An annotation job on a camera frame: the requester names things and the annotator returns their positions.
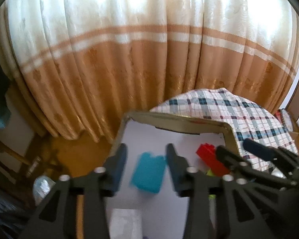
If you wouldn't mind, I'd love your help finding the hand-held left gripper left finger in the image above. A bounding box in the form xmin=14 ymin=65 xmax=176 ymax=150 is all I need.
xmin=20 ymin=143 xmax=128 ymax=239

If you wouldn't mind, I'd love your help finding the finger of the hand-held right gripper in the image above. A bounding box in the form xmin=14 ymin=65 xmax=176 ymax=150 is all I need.
xmin=242 ymin=138 xmax=299 ymax=178
xmin=215 ymin=145 xmax=290 ymax=193

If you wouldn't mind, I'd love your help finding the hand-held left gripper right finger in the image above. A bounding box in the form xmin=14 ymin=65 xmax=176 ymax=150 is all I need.
xmin=166 ymin=143 xmax=272 ymax=239

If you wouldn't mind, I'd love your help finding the red plastic block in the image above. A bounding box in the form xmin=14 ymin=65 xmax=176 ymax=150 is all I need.
xmin=196 ymin=143 xmax=231 ymax=177

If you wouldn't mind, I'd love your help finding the teal case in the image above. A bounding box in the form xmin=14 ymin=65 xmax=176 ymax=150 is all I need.
xmin=131 ymin=152 xmax=167 ymax=194

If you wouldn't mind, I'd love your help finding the metal tin box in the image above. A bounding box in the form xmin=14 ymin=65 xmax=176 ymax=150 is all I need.
xmin=107 ymin=112 xmax=242 ymax=239

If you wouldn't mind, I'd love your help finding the white power adapter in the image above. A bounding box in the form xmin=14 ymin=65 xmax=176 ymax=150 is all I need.
xmin=111 ymin=209 xmax=143 ymax=239

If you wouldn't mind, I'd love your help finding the yellow-green small object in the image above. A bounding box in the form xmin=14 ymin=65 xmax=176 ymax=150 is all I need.
xmin=206 ymin=169 xmax=217 ymax=200

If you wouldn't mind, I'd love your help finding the plaid cloth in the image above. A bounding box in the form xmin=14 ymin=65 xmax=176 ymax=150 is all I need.
xmin=149 ymin=88 xmax=299 ymax=172

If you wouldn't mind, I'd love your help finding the crumpled plastic bag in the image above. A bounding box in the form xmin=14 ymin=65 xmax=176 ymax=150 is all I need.
xmin=33 ymin=175 xmax=56 ymax=206

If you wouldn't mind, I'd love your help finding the wooden chair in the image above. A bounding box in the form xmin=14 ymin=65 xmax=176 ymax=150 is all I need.
xmin=0 ymin=129 xmax=63 ymax=180

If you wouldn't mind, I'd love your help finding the cream and orange curtain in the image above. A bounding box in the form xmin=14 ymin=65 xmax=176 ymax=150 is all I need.
xmin=0 ymin=0 xmax=299 ymax=143

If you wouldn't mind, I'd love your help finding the blue-grey fabric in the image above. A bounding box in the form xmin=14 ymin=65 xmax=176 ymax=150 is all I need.
xmin=0 ymin=192 xmax=40 ymax=239

